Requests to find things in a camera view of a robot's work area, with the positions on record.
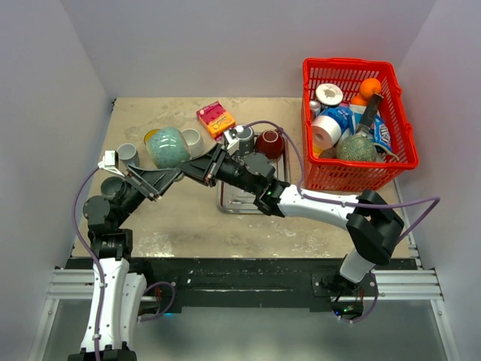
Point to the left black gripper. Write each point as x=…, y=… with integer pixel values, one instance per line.
x=151, y=183

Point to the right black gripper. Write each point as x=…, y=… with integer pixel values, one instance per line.
x=210, y=163

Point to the white speckled mug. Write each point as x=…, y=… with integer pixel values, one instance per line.
x=194, y=142

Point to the teal green mug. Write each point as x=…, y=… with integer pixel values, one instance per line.
x=168, y=149

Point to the grey blue mug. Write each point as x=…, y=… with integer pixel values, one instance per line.
x=128, y=154

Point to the yellow mug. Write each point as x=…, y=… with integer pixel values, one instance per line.
x=149, y=135

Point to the grey green mug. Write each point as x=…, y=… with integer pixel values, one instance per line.
x=112, y=187

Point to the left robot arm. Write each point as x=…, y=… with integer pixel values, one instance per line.
x=117, y=287

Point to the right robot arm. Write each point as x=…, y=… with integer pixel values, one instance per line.
x=373, y=227

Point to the dark grey mug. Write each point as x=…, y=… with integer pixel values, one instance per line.
x=246, y=141

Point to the dark red mug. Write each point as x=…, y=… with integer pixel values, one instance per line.
x=271, y=144

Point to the pink orange snack box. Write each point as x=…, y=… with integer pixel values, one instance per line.
x=215, y=119

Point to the metal tray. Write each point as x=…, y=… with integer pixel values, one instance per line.
x=232, y=200

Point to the silver can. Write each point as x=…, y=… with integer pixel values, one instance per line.
x=315, y=109

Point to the pink white toilet roll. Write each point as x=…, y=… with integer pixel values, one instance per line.
x=326, y=132

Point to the white tape roll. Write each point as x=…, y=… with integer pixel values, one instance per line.
x=329, y=94

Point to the blue white packet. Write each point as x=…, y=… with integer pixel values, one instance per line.
x=343, y=116

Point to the orange fruit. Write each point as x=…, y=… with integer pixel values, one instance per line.
x=368, y=87
x=359, y=100

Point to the red plastic basket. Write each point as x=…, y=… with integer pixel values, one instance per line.
x=339, y=175

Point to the blue snack bag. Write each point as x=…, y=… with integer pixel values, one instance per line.
x=381, y=135

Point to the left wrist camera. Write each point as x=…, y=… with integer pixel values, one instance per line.
x=110, y=163

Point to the black base frame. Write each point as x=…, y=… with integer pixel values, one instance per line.
x=240, y=283

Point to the brown handled tool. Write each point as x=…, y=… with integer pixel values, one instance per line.
x=368, y=117

